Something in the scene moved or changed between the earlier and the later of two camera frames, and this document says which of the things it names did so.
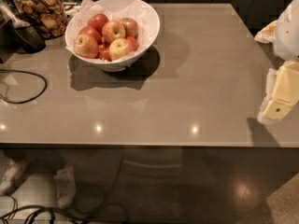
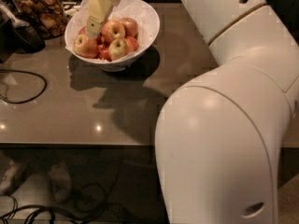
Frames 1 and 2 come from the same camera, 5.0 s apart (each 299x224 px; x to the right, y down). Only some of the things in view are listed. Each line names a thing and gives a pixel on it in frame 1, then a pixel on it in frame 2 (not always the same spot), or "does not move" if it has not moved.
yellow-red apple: (120, 48) does not move
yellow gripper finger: (285, 92) → (100, 6)
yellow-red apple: (113, 30) does not move
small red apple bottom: (104, 52) does not move
